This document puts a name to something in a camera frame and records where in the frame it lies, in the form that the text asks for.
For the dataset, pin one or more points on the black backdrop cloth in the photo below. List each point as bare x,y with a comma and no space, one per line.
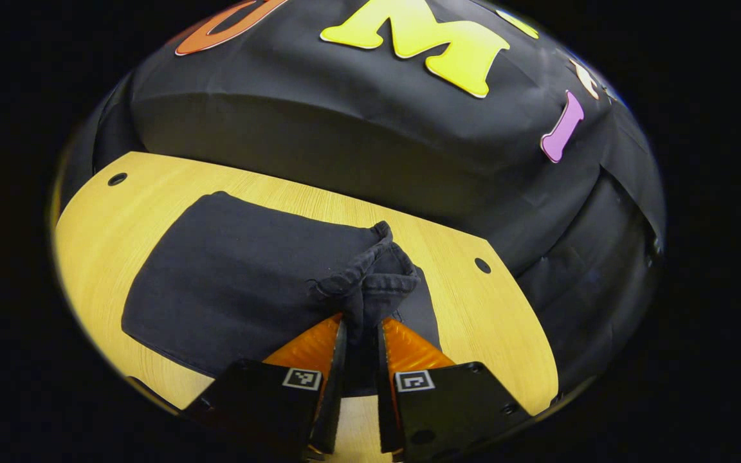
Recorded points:
345,128

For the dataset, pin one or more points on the black jeans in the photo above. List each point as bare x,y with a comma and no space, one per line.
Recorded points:
235,276

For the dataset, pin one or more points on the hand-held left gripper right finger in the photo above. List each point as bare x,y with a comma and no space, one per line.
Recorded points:
460,411

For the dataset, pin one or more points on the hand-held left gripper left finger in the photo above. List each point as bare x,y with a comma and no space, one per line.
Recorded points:
261,405

